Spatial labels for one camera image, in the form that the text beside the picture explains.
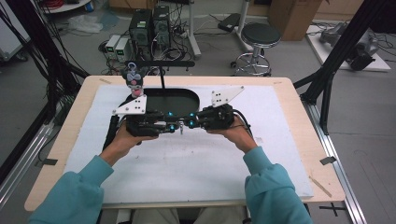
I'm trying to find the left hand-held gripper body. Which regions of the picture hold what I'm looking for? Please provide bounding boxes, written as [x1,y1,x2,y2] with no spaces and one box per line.
[112,94,170,138]

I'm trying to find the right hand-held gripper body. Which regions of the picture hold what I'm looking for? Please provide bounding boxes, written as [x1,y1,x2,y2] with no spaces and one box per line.
[197,85,246,132]

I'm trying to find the dark plush toy keychain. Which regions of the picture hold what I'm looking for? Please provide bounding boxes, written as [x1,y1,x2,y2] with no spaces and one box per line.
[120,61,149,100]

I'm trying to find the person's right hand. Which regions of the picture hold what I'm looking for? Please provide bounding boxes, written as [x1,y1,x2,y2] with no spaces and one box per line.
[206,115,259,154]

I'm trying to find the person's left hand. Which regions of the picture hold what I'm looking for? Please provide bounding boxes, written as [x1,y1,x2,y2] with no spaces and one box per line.
[99,120,159,167]

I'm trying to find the black oval tray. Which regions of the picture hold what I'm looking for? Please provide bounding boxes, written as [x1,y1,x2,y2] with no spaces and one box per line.
[119,87,201,119]

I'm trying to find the white foam mat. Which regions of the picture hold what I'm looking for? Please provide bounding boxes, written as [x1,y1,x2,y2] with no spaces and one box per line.
[63,84,315,207]

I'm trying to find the black T-shaped stand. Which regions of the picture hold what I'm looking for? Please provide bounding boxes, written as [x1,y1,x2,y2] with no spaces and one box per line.
[123,60,196,91]

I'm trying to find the white power supply unit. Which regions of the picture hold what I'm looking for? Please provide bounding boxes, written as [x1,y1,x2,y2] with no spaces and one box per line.
[105,34,121,59]
[115,37,131,63]

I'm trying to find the white table leg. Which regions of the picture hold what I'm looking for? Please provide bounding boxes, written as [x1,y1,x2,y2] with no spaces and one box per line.
[186,0,203,61]
[233,0,254,53]

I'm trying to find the black computer tower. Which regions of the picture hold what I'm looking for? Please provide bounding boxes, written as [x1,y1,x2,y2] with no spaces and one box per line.
[128,8,154,49]
[151,5,172,49]

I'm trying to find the person's legs beige trousers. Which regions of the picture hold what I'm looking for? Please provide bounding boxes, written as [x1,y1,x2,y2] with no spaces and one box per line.
[130,206,248,224]

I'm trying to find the black round stool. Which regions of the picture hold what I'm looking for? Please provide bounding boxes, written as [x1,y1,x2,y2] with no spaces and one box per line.
[231,21,282,77]

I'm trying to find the black flat box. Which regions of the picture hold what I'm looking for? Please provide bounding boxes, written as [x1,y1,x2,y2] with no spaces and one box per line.
[218,12,242,34]

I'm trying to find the black tape piece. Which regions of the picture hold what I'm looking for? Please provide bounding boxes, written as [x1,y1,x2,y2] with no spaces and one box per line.
[319,156,338,166]
[35,158,59,167]

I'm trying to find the clear plastic bag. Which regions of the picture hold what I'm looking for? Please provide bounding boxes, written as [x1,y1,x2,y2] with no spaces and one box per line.
[67,14,105,35]

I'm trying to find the brown cardboard box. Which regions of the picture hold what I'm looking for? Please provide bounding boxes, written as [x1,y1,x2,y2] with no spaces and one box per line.
[267,0,324,42]

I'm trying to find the thin wooden stick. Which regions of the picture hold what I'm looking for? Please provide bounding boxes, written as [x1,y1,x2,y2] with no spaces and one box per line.
[308,175,333,199]

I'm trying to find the grey machine on white board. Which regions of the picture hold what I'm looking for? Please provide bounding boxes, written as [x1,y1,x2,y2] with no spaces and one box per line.
[305,21,392,73]

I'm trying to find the right hand-held gripper black cable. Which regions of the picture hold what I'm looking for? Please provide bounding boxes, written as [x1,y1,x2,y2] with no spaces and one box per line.
[232,108,254,138]

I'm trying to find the hand-held gripper black cable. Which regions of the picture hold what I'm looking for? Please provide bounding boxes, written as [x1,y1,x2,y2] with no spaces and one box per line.
[232,108,254,138]
[102,114,121,152]

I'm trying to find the left hand-held gripper black cable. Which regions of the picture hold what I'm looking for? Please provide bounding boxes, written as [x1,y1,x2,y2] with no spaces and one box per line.
[102,114,121,152]

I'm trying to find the aluminium rail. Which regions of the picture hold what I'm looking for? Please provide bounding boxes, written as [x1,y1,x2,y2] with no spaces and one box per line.
[302,102,369,224]
[0,121,56,210]

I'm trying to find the black metal frame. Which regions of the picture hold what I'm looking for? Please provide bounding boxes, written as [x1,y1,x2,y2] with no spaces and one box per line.
[0,0,91,125]
[293,0,396,135]

